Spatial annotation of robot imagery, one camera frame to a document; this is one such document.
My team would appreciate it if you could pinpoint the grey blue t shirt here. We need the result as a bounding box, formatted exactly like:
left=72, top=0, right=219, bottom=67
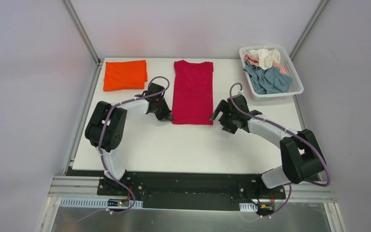
left=243, top=61, right=293, bottom=95

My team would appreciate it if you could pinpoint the right white cable duct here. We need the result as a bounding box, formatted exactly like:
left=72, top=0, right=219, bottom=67
left=239, top=203, right=258, bottom=213

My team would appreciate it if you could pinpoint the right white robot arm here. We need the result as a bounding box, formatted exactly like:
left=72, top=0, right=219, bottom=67
left=209, top=95, right=326, bottom=198

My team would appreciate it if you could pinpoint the cream white t shirt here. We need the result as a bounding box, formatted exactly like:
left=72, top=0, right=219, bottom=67
left=244, top=47, right=281, bottom=70

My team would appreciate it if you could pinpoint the aluminium frame rail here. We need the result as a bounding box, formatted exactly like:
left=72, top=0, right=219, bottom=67
left=62, top=0, right=100, bottom=175
left=289, top=0, right=330, bottom=60

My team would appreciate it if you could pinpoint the light pink t shirt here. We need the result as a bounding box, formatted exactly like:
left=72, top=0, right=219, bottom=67
left=243, top=55, right=288, bottom=75

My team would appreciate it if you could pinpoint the crimson red t shirt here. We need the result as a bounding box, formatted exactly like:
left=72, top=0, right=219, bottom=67
left=172, top=60, right=214, bottom=126

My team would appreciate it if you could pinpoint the white cable duct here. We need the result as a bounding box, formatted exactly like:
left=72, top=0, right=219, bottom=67
left=239, top=203, right=258, bottom=213
left=59, top=197, right=143, bottom=209

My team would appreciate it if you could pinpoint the folded orange t shirt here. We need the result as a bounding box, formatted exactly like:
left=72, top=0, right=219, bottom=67
left=103, top=60, right=148, bottom=92

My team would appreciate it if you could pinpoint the white plastic laundry basket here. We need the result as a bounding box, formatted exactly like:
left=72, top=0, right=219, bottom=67
left=239, top=46, right=304, bottom=100

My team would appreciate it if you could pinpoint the right aluminium frame rail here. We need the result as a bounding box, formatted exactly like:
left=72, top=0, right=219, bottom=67
left=289, top=0, right=330, bottom=60

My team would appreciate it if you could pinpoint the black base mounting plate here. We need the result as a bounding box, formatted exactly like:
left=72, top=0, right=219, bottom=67
left=66, top=169, right=288, bottom=211

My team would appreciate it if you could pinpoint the left aluminium frame rail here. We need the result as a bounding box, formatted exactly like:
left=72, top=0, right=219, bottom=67
left=62, top=0, right=100, bottom=175

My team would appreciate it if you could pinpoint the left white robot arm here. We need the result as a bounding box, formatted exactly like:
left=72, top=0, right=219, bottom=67
left=85, top=83, right=173, bottom=196

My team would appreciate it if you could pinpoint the left white cable duct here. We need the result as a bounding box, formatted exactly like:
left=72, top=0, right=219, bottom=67
left=59, top=197, right=143, bottom=209

